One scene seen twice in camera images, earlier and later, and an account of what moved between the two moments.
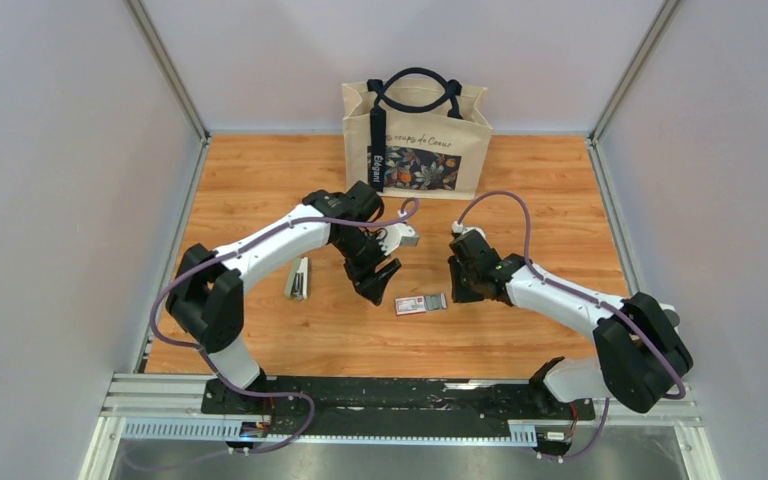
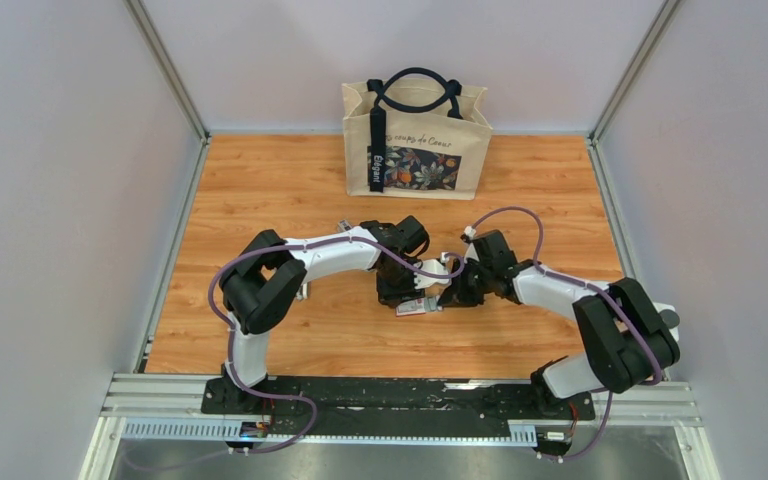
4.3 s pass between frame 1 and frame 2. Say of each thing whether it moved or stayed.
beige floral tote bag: stayed
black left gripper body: moved
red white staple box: stayed
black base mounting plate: stayed
